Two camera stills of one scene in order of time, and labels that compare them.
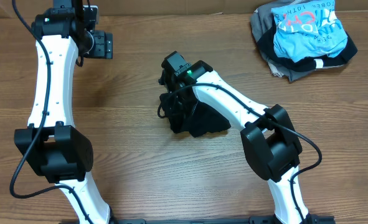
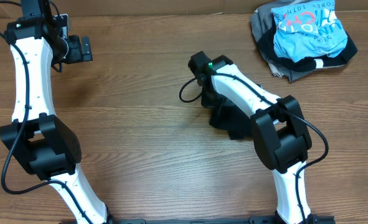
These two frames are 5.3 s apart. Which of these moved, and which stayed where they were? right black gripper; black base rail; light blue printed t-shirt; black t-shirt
Moved: right black gripper; black t-shirt
Stayed: light blue printed t-shirt; black base rail
